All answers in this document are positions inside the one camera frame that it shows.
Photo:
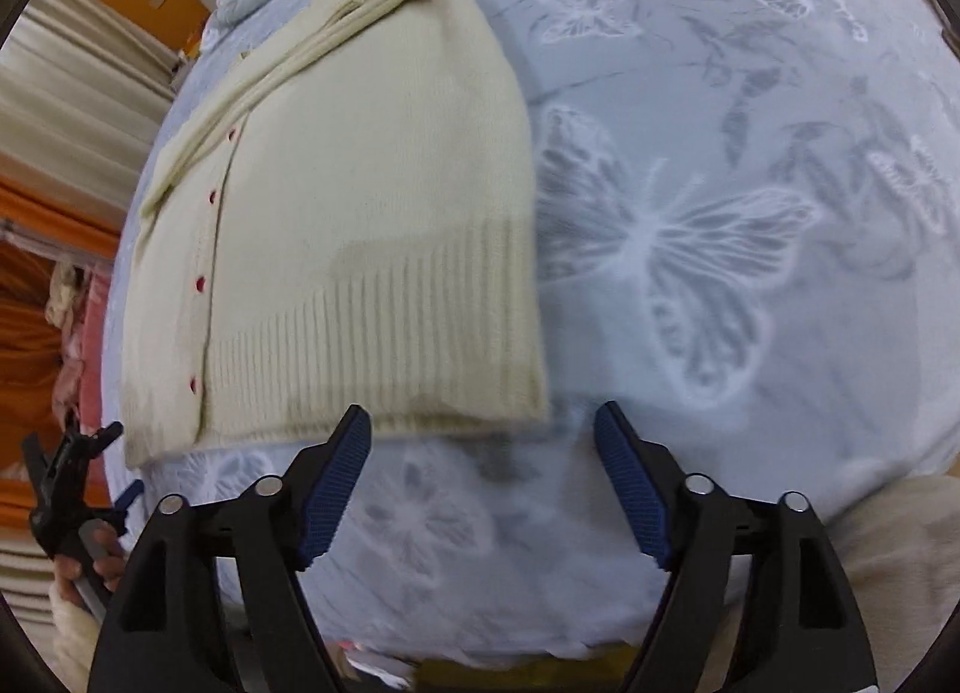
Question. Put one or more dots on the person's left forearm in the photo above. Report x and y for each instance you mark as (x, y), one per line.
(75, 648)

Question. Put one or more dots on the cream knit cardigan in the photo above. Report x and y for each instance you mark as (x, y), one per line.
(360, 213)

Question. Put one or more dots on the beige ribbed curtain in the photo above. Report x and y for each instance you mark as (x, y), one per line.
(26, 588)

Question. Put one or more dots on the cream cloth pile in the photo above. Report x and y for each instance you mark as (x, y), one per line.
(64, 295)

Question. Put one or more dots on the person's left hand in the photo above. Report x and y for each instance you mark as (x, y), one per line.
(112, 569)

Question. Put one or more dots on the bed with butterfly sheet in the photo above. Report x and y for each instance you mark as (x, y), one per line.
(712, 138)

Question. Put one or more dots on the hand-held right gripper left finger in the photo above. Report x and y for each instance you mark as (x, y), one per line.
(334, 490)

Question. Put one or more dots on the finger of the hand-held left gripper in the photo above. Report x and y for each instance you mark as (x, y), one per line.
(56, 483)
(132, 492)

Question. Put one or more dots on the pink blanket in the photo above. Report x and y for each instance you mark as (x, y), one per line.
(90, 363)

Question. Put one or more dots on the person's cream fleece pajamas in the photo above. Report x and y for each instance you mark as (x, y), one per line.
(907, 573)

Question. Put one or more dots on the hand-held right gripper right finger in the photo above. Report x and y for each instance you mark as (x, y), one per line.
(630, 490)

